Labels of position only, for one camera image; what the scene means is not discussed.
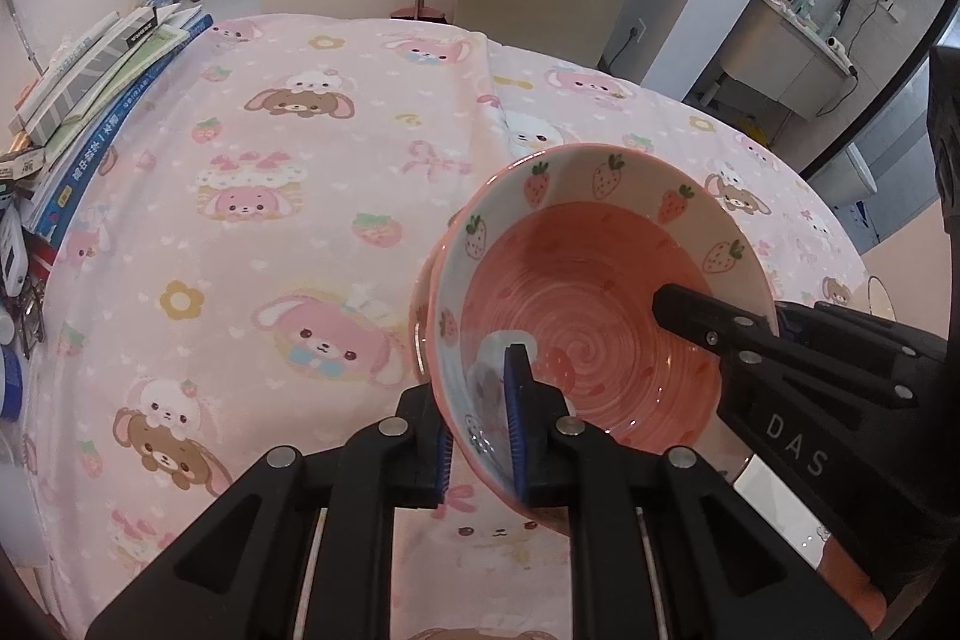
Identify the person's right hand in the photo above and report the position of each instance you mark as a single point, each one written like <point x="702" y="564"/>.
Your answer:
<point x="847" y="572"/>

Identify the pink cartoon printed tablecloth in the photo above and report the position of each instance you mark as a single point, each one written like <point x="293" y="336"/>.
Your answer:
<point x="300" y="280"/>

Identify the dark door frame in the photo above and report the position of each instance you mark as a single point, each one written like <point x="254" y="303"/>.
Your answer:
<point x="892" y="85"/>

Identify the white handheld device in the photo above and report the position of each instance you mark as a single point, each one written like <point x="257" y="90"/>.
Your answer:
<point x="11" y="254"/>

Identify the large pink strawberry bowl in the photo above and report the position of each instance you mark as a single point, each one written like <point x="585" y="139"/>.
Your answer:
<point x="600" y="310"/>

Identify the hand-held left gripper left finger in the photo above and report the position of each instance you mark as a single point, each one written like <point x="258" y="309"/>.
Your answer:
<point x="444" y="460"/>

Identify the beige vanity cabinet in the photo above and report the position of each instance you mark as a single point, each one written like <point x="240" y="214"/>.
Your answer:
<point x="772" y="63"/>

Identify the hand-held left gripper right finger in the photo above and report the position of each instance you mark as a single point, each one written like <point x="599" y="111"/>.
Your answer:
<point x="516" y="437"/>

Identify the bathroom wall socket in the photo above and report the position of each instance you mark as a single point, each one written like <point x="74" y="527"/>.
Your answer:
<point x="892" y="5"/>

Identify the stack of books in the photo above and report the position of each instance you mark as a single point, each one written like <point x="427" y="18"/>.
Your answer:
<point x="105" y="85"/>

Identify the white hair dryer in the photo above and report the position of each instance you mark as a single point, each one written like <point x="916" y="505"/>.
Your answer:
<point x="841" y="54"/>

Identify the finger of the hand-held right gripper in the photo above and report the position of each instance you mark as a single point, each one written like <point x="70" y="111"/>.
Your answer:
<point x="877" y="344"/>
<point x="750" y="347"/>

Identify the white bathroom fixture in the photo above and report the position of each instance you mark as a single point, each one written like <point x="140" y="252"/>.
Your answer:
<point x="844" y="197"/>

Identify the blue lidded container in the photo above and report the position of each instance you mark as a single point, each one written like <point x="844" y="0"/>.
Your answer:
<point x="9" y="381"/>

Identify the white wall outlet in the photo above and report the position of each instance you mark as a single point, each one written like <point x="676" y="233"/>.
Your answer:
<point x="636" y="31"/>

